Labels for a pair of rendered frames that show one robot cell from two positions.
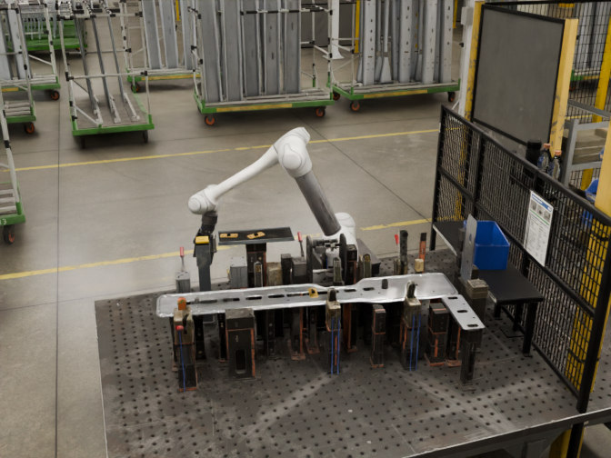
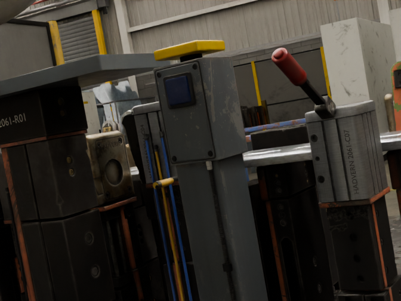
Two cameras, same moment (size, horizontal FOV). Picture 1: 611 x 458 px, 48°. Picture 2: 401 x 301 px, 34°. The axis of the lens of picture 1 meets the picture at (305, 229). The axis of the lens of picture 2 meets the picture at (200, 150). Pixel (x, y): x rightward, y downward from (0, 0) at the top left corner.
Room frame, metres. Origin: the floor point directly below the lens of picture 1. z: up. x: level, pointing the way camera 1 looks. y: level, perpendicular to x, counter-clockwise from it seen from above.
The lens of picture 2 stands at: (3.58, 1.00, 1.08)
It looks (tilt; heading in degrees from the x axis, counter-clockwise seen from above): 3 degrees down; 223
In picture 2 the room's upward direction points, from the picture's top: 10 degrees counter-clockwise
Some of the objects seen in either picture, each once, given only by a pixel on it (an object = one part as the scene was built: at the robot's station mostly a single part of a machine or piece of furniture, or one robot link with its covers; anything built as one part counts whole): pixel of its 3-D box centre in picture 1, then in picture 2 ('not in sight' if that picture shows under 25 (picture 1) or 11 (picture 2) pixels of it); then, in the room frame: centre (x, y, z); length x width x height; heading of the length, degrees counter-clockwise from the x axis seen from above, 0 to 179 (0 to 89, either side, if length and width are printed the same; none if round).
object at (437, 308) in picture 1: (435, 334); not in sight; (2.67, -0.60, 0.84); 0.11 x 0.10 x 0.28; 9
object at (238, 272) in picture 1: (239, 299); (193, 235); (2.88, 0.32, 0.90); 0.13 x 0.10 x 0.41; 9
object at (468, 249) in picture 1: (468, 250); not in sight; (2.88, -0.76, 1.17); 0.12 x 0.01 x 0.34; 9
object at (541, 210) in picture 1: (539, 228); not in sight; (2.84, -1.06, 1.30); 0.23 x 0.02 x 0.31; 9
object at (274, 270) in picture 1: (275, 300); (115, 247); (2.90, 0.15, 0.89); 0.13 x 0.11 x 0.38; 9
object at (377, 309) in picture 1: (378, 336); not in sight; (2.65, -0.33, 0.84); 0.11 x 0.08 x 0.29; 9
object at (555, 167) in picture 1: (555, 172); not in sight; (2.95, -1.13, 1.53); 0.06 x 0.06 x 0.20
